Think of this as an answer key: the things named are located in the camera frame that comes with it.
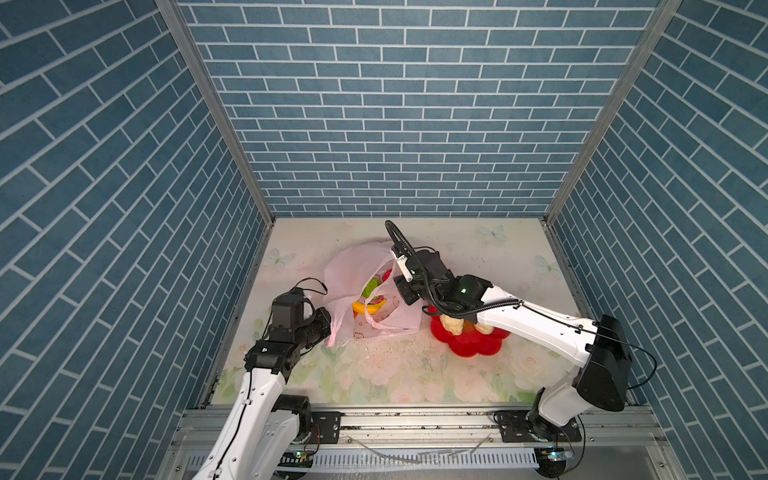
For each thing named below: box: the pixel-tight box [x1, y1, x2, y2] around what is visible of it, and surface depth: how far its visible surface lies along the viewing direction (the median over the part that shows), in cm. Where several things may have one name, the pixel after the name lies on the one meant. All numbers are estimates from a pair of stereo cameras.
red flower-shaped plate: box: [428, 305, 510, 357], surface depth 89 cm
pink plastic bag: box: [323, 242, 423, 347], surface depth 83 cm
